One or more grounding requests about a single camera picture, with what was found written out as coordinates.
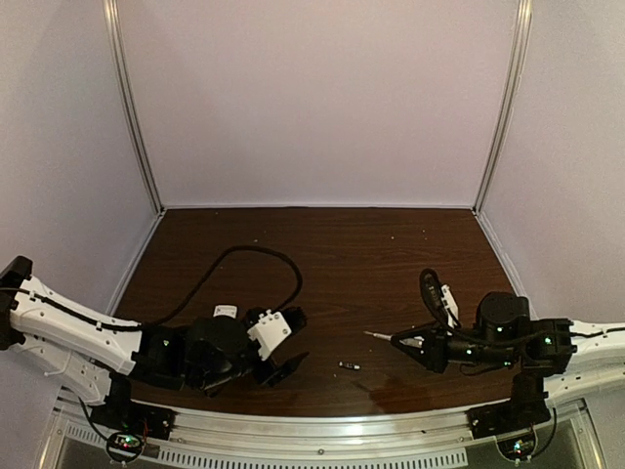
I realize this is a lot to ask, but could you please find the black braided cable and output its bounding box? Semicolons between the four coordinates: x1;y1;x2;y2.
419;267;470;338
141;246;304;326

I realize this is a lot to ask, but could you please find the clear handle screwdriver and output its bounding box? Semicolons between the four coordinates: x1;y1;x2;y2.
364;331;424;349

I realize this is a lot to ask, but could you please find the red white remote control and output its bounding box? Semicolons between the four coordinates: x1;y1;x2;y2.
213;305;238;319

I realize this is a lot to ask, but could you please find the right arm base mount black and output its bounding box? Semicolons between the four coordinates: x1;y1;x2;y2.
466;371;551;439

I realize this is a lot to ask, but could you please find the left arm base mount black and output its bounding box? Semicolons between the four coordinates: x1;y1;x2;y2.
91;376;176;441

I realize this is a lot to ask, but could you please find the left aluminium frame post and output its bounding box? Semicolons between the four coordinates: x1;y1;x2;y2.
103;0;165;216

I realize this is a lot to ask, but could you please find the black silver battery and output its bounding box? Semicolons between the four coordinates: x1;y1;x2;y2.
338;362;360;371

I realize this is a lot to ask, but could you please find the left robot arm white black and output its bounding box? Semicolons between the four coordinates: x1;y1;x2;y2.
1;256;307;405

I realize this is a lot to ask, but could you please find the right aluminium frame post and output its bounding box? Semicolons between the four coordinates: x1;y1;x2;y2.
473;0;533;217

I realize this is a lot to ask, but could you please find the left black braided cable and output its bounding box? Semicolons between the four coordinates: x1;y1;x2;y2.
141;246;304;326

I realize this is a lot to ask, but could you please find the aluminium frame post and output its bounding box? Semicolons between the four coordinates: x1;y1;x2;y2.
473;0;533;217
103;0;165;216

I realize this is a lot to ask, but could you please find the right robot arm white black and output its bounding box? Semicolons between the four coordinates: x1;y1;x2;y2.
388;286;624;402

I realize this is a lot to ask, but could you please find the right black braided cable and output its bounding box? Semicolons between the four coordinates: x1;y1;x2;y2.
419;267;470;338

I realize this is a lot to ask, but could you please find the front aluminium rail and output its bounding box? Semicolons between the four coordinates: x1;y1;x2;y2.
38;383;606;469

